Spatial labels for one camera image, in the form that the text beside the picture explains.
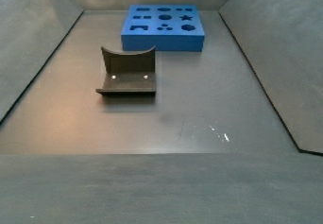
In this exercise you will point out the black curved holder bracket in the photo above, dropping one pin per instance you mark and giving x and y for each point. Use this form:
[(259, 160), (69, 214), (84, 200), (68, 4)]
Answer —
[(129, 73)]

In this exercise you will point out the blue shape sorter block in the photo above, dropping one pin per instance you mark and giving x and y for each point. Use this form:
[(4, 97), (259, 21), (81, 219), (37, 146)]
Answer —
[(168, 27)]

